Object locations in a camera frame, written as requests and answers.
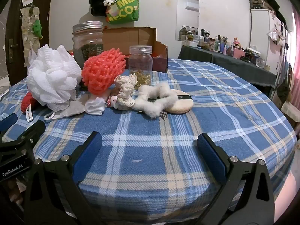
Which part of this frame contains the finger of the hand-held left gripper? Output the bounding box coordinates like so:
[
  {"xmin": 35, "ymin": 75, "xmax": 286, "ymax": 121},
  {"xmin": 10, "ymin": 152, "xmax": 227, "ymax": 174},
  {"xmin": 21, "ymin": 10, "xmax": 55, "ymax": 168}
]
[
  {"xmin": 0, "ymin": 120, "xmax": 46, "ymax": 154},
  {"xmin": 0, "ymin": 113, "xmax": 18, "ymax": 133}
]

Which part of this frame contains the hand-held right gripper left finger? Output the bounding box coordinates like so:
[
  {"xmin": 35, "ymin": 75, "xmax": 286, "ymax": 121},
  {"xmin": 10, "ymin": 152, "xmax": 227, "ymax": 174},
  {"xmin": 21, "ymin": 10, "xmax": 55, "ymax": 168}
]
[{"xmin": 23, "ymin": 131, "xmax": 106, "ymax": 225}]

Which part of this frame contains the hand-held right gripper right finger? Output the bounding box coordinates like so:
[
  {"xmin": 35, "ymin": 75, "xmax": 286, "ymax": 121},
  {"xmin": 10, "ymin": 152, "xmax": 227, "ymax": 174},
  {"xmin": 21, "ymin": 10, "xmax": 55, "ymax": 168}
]
[{"xmin": 196, "ymin": 133, "xmax": 276, "ymax": 225}]

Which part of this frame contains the red cloth with white label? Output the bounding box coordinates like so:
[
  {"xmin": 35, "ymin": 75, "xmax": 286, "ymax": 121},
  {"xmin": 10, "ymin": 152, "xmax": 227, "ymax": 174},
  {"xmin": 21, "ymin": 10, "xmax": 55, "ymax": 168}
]
[{"xmin": 21, "ymin": 91, "xmax": 38, "ymax": 122}]

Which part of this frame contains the white tissue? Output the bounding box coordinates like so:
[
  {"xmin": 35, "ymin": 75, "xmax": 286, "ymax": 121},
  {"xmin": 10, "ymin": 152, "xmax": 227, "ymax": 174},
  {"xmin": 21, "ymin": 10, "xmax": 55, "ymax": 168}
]
[{"xmin": 56, "ymin": 100, "xmax": 85, "ymax": 119}]

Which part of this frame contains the beige powder puff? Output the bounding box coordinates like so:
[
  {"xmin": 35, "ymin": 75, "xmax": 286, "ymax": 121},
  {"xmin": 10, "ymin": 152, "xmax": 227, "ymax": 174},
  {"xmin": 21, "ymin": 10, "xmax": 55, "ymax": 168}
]
[{"xmin": 164, "ymin": 89, "xmax": 194, "ymax": 114}]

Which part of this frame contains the white mesh bath loofah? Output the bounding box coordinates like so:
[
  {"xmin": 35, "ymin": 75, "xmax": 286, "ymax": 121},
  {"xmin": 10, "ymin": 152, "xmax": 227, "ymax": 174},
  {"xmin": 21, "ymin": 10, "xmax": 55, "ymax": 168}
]
[{"xmin": 26, "ymin": 44, "xmax": 82, "ymax": 120}]

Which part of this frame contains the white fluffy scrunchie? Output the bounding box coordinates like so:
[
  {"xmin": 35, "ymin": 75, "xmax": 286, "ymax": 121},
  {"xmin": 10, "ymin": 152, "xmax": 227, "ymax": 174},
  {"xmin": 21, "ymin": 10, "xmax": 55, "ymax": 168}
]
[{"xmin": 132, "ymin": 82, "xmax": 179, "ymax": 119}]

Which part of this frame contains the cream crochet piece with charm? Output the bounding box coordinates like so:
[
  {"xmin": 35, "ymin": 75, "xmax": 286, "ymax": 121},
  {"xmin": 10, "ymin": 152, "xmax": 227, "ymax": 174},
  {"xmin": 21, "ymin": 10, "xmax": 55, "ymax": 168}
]
[{"xmin": 106, "ymin": 74, "xmax": 139, "ymax": 110}]

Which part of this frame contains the coral mesh bath loofah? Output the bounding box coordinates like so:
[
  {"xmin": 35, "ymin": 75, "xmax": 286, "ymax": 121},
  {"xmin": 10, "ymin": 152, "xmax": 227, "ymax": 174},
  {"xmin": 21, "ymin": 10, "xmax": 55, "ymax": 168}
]
[{"xmin": 81, "ymin": 47, "xmax": 127, "ymax": 96}]

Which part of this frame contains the cardboard box with red inside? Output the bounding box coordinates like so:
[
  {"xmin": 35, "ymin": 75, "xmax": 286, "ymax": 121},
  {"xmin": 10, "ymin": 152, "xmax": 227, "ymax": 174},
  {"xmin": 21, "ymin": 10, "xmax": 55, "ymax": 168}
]
[{"xmin": 68, "ymin": 26, "xmax": 168, "ymax": 74}]

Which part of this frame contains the blue plaid blanket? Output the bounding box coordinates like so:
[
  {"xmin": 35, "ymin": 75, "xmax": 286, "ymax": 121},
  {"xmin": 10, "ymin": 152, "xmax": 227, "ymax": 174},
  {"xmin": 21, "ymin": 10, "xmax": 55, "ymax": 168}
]
[{"xmin": 0, "ymin": 58, "xmax": 297, "ymax": 225}]

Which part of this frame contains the clear hanging pocket organizer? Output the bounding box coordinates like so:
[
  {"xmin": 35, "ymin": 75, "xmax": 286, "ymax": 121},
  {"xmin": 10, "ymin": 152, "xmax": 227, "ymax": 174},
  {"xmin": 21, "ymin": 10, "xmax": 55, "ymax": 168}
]
[{"xmin": 20, "ymin": 5, "xmax": 44, "ymax": 59}]

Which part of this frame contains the table with dark cloth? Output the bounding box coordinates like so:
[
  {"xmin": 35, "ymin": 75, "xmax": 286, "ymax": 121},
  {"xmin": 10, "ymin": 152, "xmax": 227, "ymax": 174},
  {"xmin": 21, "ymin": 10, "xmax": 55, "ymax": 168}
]
[{"xmin": 178, "ymin": 45, "xmax": 278, "ymax": 87}]

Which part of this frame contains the green plush toy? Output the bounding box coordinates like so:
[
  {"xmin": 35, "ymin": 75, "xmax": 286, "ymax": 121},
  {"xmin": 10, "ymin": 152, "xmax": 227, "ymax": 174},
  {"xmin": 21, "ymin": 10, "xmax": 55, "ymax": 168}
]
[{"xmin": 32, "ymin": 20, "xmax": 43, "ymax": 39}]

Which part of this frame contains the large glass jar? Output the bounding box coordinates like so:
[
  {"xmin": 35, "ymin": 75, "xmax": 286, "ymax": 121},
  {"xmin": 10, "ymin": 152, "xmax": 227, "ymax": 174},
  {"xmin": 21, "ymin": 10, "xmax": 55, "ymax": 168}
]
[{"xmin": 72, "ymin": 21, "xmax": 104, "ymax": 62}]

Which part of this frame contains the small jar of gold capsules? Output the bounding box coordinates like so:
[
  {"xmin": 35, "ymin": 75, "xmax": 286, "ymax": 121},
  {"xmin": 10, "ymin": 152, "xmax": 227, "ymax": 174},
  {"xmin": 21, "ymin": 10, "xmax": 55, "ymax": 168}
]
[{"xmin": 129, "ymin": 45, "xmax": 153, "ymax": 87}]

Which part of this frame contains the row of cosmetic bottles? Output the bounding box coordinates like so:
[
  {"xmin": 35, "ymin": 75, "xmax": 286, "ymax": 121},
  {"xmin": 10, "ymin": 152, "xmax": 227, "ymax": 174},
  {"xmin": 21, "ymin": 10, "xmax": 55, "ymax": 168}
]
[{"xmin": 179, "ymin": 26, "xmax": 268, "ymax": 67}]

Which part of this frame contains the dark brown door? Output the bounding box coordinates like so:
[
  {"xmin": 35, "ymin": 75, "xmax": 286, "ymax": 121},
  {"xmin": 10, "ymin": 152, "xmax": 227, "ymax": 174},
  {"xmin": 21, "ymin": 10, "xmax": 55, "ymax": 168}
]
[{"xmin": 5, "ymin": 0, "xmax": 55, "ymax": 80}]

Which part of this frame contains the white cabinet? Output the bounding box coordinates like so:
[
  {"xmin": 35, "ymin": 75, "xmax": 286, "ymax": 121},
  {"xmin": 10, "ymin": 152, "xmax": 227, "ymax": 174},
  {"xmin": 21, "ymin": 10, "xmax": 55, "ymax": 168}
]
[{"xmin": 249, "ymin": 8, "xmax": 293, "ymax": 73}]

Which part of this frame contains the black bag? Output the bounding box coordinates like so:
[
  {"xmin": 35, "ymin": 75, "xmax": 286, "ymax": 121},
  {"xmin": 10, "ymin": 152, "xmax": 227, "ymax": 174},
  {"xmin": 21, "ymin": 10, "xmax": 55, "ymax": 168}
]
[{"xmin": 89, "ymin": 0, "xmax": 113, "ymax": 17}]

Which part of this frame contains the green tote bag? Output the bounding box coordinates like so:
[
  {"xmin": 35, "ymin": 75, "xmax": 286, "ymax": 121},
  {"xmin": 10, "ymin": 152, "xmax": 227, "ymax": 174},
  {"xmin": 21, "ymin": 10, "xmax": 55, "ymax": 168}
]
[{"xmin": 106, "ymin": 0, "xmax": 140, "ymax": 24}]

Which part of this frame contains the dark suitcase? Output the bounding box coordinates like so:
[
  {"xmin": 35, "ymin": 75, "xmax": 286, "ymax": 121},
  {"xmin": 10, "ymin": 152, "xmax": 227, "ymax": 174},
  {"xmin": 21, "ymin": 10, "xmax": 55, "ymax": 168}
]
[{"xmin": 249, "ymin": 0, "xmax": 272, "ymax": 10}]

